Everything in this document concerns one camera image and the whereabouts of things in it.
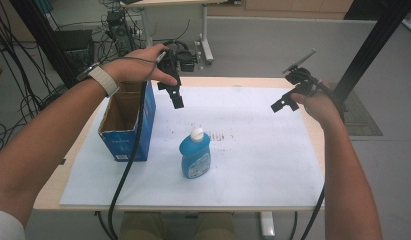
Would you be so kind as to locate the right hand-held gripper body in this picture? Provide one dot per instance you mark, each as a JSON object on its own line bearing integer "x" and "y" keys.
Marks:
{"x": 301, "y": 78}

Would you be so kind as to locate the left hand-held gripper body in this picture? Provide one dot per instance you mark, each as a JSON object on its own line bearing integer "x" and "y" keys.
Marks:
{"x": 174, "y": 61}

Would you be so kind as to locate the blue cardboard box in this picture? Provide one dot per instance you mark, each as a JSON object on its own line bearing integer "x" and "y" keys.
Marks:
{"x": 126, "y": 133}

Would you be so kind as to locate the blue bottle with white cap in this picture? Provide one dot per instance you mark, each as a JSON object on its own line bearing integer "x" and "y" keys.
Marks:
{"x": 195, "y": 156}

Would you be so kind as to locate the person's right hand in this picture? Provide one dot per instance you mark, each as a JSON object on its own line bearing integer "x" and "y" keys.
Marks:
{"x": 319, "y": 106}

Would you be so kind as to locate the person's left hand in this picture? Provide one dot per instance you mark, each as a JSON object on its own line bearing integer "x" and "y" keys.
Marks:
{"x": 133, "y": 68}

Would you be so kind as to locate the background desk with white legs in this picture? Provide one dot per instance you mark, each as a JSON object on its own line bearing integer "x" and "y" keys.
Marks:
{"x": 206, "y": 40}

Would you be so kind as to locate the wristwatch with white band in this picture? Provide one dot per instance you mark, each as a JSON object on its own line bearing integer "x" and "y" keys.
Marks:
{"x": 104, "y": 80}

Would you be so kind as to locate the white paper sheet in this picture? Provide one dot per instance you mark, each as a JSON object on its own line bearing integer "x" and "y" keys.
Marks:
{"x": 253, "y": 160}

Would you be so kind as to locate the dark equipment on stand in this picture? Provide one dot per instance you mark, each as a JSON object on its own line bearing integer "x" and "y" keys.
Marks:
{"x": 119, "y": 31}

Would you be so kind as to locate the grey grid floor mat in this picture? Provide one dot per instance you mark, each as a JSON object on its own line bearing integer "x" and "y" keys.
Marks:
{"x": 363, "y": 116}

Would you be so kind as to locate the black computer tower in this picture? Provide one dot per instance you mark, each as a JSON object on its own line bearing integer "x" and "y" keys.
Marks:
{"x": 76, "y": 50}

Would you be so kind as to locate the white table leg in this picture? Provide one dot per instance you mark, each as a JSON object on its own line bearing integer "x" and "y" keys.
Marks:
{"x": 267, "y": 225}

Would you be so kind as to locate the white sleeve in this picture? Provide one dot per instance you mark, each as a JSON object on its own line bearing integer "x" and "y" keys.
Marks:
{"x": 6, "y": 226}

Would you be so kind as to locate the black metal frame post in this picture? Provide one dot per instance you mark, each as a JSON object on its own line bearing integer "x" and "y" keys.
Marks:
{"x": 373, "y": 43}
{"x": 43, "y": 40}

